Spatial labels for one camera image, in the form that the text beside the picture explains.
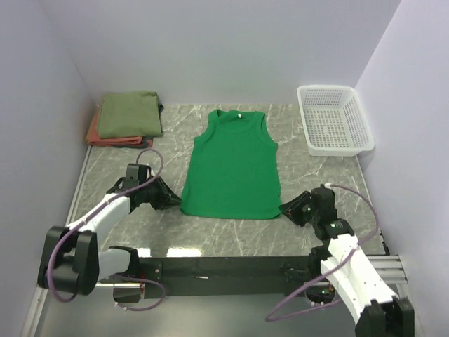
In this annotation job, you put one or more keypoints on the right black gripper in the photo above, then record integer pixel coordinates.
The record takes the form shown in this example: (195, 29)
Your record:
(292, 208)

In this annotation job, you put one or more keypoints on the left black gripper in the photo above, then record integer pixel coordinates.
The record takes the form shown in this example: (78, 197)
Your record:
(161, 203)

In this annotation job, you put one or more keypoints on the bright green tank top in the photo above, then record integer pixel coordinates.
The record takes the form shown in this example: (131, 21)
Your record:
(233, 171)

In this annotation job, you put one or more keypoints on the olive green graphic tank top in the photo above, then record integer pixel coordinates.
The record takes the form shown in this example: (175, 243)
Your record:
(130, 114)

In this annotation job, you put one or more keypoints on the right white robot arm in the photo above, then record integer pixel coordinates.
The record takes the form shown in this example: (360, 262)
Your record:
(375, 308)

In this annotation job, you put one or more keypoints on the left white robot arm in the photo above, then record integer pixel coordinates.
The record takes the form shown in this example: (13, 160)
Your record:
(71, 261)

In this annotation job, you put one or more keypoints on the folded red tank top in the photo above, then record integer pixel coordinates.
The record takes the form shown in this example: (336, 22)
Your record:
(93, 138)

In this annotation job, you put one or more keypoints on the white plastic basket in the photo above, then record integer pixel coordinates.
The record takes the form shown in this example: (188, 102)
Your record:
(334, 121)

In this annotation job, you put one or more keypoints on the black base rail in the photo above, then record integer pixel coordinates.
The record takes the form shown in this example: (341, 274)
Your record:
(220, 276)

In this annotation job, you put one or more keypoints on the aluminium frame rail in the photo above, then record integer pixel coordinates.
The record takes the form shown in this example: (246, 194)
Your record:
(390, 269)

